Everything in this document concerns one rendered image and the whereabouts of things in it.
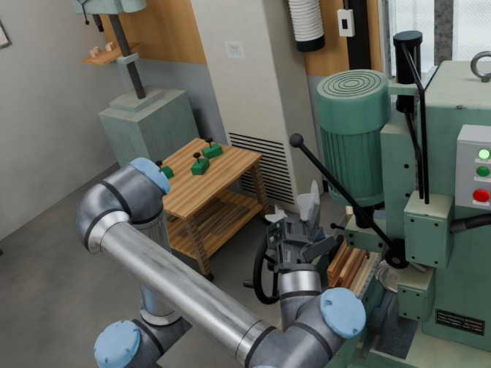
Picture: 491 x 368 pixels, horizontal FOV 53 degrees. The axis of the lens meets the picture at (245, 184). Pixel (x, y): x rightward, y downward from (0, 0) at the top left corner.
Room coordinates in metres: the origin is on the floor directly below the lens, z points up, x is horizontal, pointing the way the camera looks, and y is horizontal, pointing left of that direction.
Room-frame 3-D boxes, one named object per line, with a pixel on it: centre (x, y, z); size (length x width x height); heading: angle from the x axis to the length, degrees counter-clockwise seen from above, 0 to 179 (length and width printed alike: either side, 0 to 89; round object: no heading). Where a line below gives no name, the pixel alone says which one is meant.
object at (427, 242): (0.83, -0.38, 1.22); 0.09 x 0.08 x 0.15; 52
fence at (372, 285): (1.03, -0.32, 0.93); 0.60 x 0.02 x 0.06; 142
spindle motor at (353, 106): (1.08, -0.30, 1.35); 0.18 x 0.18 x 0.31
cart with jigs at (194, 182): (2.53, 0.30, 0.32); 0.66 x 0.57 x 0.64; 132
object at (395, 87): (0.99, -0.41, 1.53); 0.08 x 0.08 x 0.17; 52
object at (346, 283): (1.07, -0.27, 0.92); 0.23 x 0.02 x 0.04; 142
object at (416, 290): (0.84, -0.35, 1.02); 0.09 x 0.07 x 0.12; 142
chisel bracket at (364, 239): (1.06, -0.32, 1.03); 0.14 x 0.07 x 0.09; 52
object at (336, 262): (1.09, -0.22, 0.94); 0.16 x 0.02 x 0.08; 142
